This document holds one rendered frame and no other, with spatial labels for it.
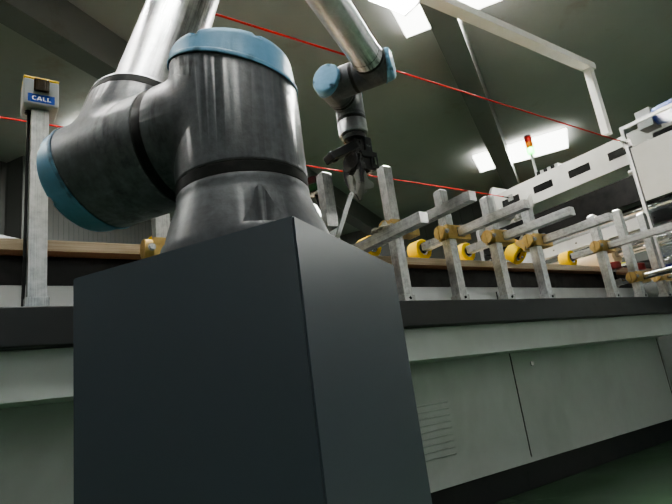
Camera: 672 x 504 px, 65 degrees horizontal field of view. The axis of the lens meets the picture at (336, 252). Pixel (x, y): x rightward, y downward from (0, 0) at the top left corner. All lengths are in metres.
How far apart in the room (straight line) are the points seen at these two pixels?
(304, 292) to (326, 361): 0.06
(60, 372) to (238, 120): 0.79
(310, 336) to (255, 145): 0.23
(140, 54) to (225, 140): 0.30
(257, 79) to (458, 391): 1.63
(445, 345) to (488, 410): 0.49
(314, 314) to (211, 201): 0.18
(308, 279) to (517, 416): 1.91
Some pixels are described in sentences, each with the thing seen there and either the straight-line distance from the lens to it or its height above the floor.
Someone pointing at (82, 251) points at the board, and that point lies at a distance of 1.44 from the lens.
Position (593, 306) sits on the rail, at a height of 0.66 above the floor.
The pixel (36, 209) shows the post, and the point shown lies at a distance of 1.27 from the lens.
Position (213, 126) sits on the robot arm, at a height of 0.74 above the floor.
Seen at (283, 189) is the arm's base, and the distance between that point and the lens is 0.54.
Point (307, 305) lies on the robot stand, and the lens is 0.41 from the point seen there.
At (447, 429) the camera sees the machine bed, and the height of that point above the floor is 0.28.
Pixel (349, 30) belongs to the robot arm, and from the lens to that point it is 1.37.
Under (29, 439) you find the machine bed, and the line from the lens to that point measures 1.41.
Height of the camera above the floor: 0.46
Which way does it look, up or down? 15 degrees up
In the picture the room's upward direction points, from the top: 8 degrees counter-clockwise
